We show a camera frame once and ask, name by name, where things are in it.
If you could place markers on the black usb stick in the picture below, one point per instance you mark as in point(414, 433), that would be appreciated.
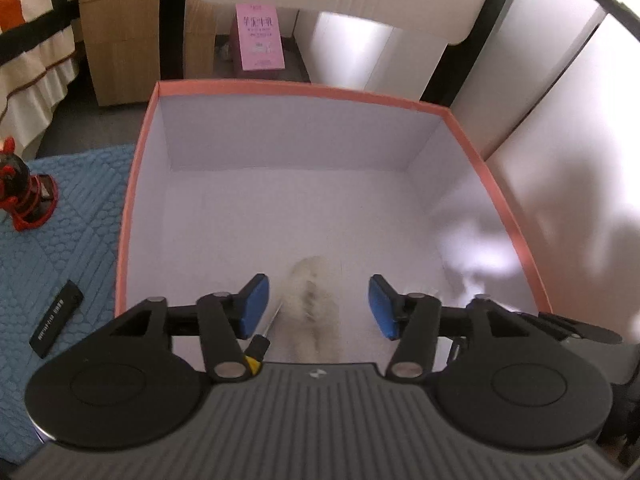
point(55, 320)

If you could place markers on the striped bed blanket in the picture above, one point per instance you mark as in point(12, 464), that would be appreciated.
point(30, 50)

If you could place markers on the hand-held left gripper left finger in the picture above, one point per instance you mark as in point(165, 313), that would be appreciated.
point(252, 305)

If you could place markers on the blue quilted mat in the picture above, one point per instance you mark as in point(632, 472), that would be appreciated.
point(75, 240)

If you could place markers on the wooden nightstand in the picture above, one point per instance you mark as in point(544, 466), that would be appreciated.
point(125, 40)

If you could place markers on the beige fluffy hair clip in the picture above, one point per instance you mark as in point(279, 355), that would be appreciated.
point(312, 305)

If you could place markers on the pink cardboard box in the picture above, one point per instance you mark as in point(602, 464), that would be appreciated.
point(300, 185)

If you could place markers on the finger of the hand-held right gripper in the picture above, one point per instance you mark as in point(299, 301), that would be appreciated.
point(575, 327)

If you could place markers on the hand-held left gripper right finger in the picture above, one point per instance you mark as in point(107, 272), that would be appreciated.
point(382, 307)

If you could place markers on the white wardrobe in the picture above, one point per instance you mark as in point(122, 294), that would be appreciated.
point(575, 160)

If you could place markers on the red black toy figure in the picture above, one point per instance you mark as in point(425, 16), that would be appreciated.
point(22, 190)

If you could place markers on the pink carton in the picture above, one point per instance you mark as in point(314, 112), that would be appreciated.
point(260, 35)

